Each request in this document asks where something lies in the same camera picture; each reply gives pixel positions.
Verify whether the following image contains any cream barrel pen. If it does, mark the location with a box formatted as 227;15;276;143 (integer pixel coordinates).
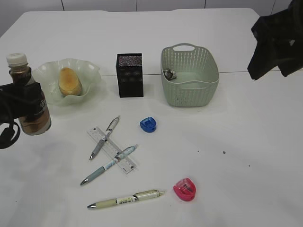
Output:
87;190;165;209

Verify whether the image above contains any clear plastic ruler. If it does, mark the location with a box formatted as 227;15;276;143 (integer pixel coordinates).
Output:
87;126;137;174

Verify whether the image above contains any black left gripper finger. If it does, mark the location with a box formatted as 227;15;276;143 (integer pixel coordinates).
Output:
21;82;46;116

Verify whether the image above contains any blue patterned pen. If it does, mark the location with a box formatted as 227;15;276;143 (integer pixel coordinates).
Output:
80;144;138;186

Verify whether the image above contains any brown Nescafe coffee bottle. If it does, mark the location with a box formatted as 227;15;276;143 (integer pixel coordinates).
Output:
6;53;51;135

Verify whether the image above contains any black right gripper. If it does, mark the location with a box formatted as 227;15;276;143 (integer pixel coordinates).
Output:
247;7;303;80

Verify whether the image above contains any small grey paper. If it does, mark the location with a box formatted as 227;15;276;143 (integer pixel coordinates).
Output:
163;69;177;81

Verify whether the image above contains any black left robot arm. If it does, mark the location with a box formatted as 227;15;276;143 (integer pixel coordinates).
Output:
0;82;46;149

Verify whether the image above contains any pink pencil sharpener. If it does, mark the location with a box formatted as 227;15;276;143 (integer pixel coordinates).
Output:
173;177;196;201

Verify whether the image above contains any black mesh pen holder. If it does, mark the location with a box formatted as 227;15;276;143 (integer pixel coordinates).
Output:
116;53;143;98

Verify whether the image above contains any translucent wavy glass plate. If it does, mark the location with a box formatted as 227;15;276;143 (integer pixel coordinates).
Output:
32;58;101;106

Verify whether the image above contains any sugared bread roll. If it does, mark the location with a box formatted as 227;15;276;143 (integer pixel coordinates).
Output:
58;67;82;96

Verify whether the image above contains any grey grip pen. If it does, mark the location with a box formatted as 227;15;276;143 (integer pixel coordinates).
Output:
89;115;120;161

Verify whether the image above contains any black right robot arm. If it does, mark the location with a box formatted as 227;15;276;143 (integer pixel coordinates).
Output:
247;0;303;80

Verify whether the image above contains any blue pencil sharpener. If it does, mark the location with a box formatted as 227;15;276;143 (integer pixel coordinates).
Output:
140;117;157;133

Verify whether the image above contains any green woven plastic basket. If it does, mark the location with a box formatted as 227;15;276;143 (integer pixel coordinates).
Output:
160;43;219;107

